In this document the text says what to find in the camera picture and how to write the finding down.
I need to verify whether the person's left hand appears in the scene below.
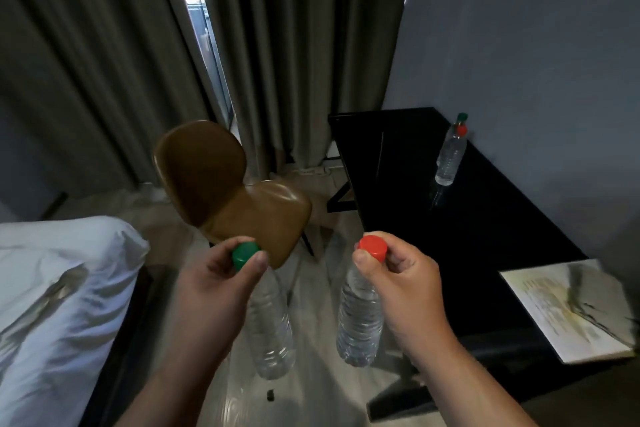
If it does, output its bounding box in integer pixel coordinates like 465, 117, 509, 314
169, 235, 271, 368

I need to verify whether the person's right hand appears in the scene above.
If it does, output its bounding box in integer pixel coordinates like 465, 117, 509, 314
352, 231, 451, 358

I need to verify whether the red cap water bottle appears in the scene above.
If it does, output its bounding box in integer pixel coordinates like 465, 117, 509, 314
335, 235, 389, 368
435, 123, 469, 187

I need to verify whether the person's right forearm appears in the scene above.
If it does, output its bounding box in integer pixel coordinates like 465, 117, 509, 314
409, 336, 539, 427

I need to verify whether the person's left forearm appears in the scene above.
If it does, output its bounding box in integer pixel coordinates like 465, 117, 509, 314
115, 341, 236, 427

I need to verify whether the black glossy table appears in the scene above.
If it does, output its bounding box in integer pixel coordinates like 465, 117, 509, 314
327, 107, 640, 422

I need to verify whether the brown leather chair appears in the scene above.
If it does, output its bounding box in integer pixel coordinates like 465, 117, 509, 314
152, 119, 313, 270

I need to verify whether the white printed paper sheet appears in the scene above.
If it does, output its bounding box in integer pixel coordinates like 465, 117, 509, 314
499, 259, 639, 366

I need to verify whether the bed with white duvet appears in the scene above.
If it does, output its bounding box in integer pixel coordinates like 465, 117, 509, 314
0, 215, 151, 427

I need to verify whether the grey folded towel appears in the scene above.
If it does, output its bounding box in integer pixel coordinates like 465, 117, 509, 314
565, 261, 640, 348

